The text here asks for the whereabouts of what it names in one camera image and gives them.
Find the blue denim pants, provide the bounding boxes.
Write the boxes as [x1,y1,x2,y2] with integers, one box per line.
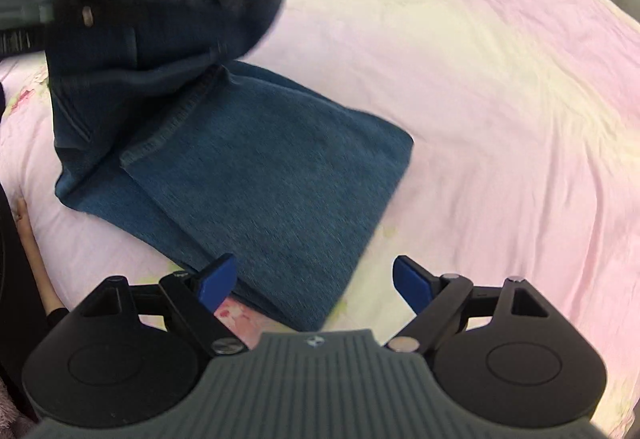
[46,0,413,332]

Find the person's hand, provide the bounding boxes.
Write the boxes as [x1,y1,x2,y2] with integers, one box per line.
[14,197,32,234]

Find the pink floral bed cover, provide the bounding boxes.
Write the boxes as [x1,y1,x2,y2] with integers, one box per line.
[0,0,640,435]

